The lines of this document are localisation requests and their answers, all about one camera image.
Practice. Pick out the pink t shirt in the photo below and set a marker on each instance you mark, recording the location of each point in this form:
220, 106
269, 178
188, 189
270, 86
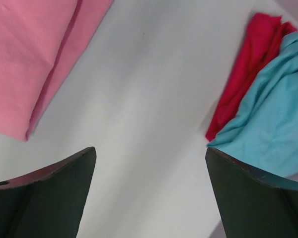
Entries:
40, 42

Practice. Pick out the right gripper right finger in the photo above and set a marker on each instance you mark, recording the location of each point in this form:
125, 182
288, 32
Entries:
252, 203

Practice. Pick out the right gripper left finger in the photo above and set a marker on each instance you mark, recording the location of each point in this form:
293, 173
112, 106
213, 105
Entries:
48, 202

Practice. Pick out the folded red t shirt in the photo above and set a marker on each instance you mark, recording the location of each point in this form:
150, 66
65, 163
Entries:
261, 44

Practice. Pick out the folded light blue t shirt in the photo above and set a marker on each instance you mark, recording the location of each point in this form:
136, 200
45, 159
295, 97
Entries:
264, 132

